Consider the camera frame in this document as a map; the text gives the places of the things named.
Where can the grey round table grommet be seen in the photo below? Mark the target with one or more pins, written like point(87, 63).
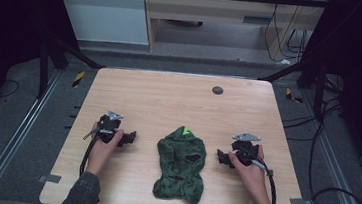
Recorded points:
point(217, 90)

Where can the light wooden desk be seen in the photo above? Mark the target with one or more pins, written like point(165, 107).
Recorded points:
point(211, 9)

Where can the grey metal table bracket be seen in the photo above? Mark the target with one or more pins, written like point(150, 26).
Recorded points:
point(300, 202)
point(50, 179)

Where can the person's right hand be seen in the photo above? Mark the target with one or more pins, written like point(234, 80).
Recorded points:
point(250, 175)

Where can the black metal stand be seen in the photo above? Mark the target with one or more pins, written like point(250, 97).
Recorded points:
point(312, 77)
point(52, 59)

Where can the yellow black hazard tape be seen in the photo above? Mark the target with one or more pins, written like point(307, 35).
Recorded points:
point(292, 96)
point(78, 79)

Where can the aluminium floor rail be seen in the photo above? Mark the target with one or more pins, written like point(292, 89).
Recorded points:
point(338, 184)
point(15, 136)

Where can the dark green fleece garment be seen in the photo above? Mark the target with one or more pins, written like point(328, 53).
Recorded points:
point(180, 167)

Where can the white cabinet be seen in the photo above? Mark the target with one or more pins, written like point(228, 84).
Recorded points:
point(103, 17)

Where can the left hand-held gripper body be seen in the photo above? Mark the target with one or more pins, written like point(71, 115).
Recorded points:
point(107, 129)

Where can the person's left hand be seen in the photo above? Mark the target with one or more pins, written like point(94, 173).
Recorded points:
point(101, 154)

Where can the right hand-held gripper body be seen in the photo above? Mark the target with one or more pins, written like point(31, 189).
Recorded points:
point(245, 147)

